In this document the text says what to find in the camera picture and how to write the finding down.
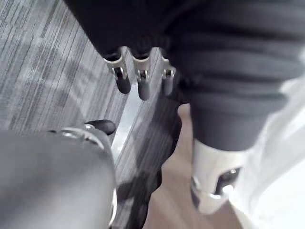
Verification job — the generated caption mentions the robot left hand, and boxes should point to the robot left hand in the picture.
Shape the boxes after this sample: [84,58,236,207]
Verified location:
[63,0,305,214]

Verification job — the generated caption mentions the dark robot foot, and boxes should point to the dark robot foot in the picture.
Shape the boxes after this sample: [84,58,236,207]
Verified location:
[83,120,116,136]

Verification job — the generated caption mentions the white bed sheet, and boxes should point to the white bed sheet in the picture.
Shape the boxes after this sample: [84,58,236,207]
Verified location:
[226,75,305,229]

